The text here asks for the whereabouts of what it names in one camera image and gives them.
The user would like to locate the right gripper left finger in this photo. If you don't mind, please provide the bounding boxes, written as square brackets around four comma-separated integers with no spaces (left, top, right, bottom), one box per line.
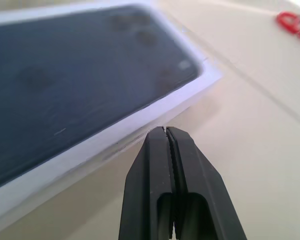
[118,126,177,240]

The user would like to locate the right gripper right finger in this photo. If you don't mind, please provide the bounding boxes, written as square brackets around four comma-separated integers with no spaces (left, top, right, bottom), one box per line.
[165,126,248,240]

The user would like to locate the white phone box lid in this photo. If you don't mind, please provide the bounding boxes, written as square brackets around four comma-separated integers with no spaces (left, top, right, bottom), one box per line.
[0,1,225,240]

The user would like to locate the red handled scissors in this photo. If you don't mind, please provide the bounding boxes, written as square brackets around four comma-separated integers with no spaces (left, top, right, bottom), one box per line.
[274,11,300,42]

